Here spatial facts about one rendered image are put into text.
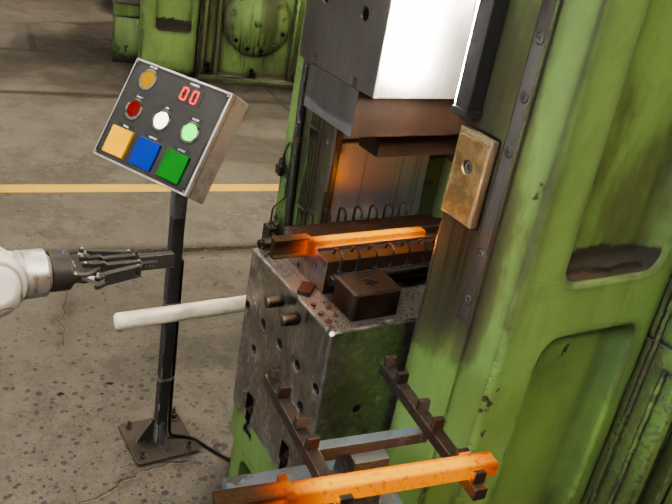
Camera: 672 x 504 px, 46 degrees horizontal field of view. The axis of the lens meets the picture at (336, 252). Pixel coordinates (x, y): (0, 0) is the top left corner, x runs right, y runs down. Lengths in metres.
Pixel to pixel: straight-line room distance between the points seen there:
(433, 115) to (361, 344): 0.50
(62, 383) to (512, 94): 1.99
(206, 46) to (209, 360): 3.92
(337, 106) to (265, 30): 4.97
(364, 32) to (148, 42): 5.11
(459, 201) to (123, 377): 1.75
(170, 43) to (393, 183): 4.70
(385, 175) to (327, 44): 0.48
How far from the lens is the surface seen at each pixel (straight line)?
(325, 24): 1.66
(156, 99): 2.13
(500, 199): 1.45
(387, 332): 1.67
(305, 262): 1.77
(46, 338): 3.16
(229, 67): 6.65
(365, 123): 1.58
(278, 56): 6.69
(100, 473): 2.58
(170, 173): 2.02
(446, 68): 1.59
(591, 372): 1.85
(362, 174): 1.97
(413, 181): 2.07
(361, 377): 1.71
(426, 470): 1.15
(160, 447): 2.65
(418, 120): 1.66
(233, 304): 2.18
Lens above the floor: 1.75
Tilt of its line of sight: 26 degrees down
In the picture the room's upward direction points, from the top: 10 degrees clockwise
